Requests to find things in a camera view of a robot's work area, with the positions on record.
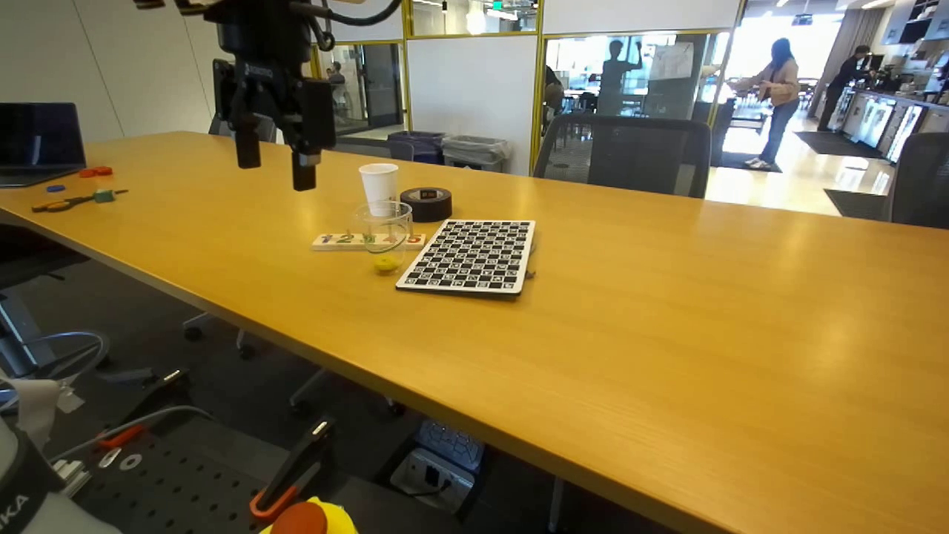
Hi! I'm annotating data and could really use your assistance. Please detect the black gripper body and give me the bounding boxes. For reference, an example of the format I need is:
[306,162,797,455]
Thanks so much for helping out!
[211,23,337,127]

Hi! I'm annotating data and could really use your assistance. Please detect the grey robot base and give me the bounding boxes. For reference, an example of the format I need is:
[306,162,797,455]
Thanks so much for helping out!
[0,413,122,534]

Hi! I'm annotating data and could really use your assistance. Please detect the white paper cup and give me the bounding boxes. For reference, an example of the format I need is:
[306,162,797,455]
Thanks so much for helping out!
[357,159,401,222]

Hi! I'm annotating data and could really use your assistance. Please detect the wooden number peg board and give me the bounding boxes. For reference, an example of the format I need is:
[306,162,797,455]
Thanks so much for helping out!
[311,203,432,253]

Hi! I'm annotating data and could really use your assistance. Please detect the dark bin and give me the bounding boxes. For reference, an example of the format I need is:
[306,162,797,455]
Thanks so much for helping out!
[389,130,447,165]

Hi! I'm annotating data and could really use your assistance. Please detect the black tape roll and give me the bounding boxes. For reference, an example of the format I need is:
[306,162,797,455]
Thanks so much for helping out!
[397,185,453,226]

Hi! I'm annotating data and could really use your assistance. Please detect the black white marker board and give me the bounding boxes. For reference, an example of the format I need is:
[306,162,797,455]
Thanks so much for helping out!
[394,216,540,299]

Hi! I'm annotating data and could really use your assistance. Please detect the black laptop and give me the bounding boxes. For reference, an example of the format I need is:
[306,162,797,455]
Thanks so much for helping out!
[0,102,88,191]

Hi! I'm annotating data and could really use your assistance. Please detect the distant person behind glass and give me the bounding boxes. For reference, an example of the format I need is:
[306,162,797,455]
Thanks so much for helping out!
[594,38,646,116]

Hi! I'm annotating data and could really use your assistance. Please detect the black orange clamp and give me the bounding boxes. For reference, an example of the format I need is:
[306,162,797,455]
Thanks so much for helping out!
[245,413,337,527]

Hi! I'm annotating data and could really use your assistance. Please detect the black perforated plate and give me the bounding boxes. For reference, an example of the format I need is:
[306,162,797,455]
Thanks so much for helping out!
[72,413,299,534]

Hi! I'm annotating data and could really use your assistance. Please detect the grey floor power box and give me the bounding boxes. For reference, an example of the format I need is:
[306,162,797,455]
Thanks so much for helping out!
[389,446,477,517]

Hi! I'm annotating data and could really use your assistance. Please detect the yellow red emergency stop button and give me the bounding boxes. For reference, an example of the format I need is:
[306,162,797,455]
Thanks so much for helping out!
[257,493,361,534]

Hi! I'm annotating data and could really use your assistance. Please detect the person in beige top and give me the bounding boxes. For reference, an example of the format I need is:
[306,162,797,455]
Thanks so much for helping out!
[735,36,803,173]

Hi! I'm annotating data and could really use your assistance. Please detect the person in dark clothes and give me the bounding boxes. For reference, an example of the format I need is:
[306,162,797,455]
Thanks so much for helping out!
[816,42,876,137]

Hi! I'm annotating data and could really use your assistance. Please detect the dark office chair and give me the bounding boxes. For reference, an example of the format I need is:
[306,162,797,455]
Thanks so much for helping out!
[886,130,949,231]

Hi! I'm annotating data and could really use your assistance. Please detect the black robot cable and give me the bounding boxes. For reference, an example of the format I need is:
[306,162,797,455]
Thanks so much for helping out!
[308,0,409,54]

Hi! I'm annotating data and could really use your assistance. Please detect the grey cable loop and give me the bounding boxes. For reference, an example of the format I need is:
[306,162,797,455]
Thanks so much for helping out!
[0,329,112,383]

